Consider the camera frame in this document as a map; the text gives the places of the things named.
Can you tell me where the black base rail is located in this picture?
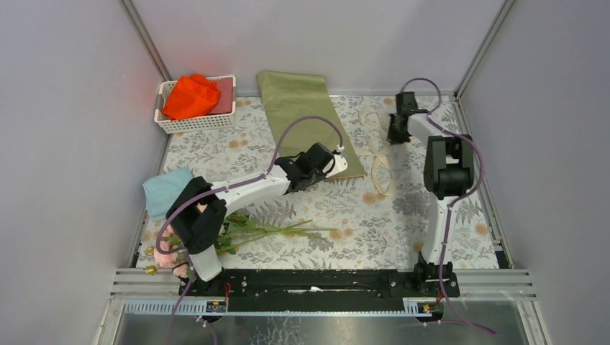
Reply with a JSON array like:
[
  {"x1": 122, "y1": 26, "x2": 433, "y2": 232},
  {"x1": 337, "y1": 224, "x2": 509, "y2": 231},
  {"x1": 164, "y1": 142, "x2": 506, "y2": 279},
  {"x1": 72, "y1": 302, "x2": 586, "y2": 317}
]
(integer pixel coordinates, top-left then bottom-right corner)
[{"x1": 178, "y1": 269, "x2": 460, "y2": 313}]

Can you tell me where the dark red cloth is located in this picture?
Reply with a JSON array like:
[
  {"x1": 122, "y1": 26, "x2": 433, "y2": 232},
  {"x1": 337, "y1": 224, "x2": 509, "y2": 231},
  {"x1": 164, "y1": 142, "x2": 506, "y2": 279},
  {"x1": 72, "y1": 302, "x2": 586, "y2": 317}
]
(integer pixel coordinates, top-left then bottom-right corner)
[{"x1": 209, "y1": 76, "x2": 234, "y2": 115}]

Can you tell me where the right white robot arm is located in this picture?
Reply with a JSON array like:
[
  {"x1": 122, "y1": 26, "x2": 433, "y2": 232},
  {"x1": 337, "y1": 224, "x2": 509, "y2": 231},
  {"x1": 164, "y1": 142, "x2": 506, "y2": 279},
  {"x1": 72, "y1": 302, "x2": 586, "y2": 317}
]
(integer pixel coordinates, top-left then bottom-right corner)
[{"x1": 387, "y1": 91, "x2": 475, "y2": 267}]

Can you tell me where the cream ribbon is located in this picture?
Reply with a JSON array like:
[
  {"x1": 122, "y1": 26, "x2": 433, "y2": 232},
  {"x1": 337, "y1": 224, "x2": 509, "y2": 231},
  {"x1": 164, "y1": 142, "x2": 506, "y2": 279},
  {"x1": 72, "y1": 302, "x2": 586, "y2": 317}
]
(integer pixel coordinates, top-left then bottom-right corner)
[{"x1": 356, "y1": 105, "x2": 396, "y2": 197}]

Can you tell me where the light blue towel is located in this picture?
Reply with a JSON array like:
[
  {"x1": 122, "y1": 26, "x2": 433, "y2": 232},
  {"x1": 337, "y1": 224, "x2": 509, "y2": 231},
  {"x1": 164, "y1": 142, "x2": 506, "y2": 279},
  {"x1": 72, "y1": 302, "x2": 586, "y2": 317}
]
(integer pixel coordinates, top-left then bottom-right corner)
[{"x1": 142, "y1": 167, "x2": 194, "y2": 221}]

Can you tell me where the orange cloth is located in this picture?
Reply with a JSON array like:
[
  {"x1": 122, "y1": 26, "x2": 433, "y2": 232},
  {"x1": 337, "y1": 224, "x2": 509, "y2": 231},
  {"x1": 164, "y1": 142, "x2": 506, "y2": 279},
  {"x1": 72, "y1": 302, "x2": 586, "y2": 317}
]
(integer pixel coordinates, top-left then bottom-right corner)
[{"x1": 161, "y1": 73, "x2": 220, "y2": 121}]

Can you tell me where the olive green wrapping paper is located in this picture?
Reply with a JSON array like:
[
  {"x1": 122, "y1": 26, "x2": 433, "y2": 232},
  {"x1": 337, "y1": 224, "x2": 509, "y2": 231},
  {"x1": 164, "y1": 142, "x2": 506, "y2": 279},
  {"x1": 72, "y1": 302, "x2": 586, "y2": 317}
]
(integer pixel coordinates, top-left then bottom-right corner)
[{"x1": 256, "y1": 70, "x2": 365, "y2": 178}]

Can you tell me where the white perforated plastic basket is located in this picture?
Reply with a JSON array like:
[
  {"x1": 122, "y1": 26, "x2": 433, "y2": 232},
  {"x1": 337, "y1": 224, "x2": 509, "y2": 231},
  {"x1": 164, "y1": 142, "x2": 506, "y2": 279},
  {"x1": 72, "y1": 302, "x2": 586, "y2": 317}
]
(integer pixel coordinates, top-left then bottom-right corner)
[{"x1": 154, "y1": 73, "x2": 237, "y2": 134}]

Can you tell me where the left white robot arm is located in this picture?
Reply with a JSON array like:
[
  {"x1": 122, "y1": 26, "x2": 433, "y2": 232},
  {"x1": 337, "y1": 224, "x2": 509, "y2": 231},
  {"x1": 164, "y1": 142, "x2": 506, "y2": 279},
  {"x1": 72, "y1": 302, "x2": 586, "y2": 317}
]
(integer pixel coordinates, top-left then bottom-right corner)
[{"x1": 165, "y1": 143, "x2": 348, "y2": 295}]

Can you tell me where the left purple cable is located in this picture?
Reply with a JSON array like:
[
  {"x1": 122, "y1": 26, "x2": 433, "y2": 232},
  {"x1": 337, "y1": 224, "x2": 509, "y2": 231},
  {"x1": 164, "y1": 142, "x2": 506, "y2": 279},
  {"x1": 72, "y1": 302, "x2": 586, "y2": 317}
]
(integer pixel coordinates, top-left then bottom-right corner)
[{"x1": 155, "y1": 115, "x2": 345, "y2": 345}]

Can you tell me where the pink fake flower bunch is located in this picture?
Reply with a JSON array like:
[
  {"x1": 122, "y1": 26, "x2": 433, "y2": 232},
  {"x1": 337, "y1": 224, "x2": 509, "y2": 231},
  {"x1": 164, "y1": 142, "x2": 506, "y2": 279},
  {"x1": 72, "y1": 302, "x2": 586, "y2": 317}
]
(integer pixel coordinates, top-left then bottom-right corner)
[{"x1": 143, "y1": 213, "x2": 334, "y2": 278}]

